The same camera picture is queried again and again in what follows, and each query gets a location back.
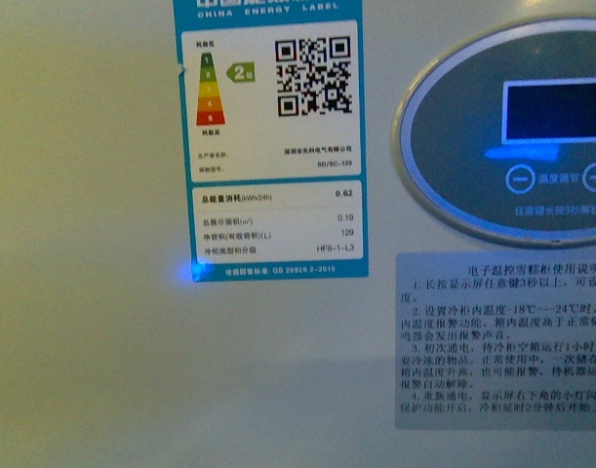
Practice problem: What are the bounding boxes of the white chest freezer blue rim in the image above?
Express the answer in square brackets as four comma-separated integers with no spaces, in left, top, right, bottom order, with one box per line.
[0,1,596,467]

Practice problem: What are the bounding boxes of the China energy label sticker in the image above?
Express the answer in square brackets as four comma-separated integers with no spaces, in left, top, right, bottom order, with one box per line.
[174,1,369,282]

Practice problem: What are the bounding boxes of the grey instruction sticker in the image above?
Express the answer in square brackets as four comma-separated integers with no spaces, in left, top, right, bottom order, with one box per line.
[395,249,596,431]

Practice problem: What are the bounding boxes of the oval temperature control panel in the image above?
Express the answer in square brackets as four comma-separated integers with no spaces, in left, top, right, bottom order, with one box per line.
[392,16,596,248]

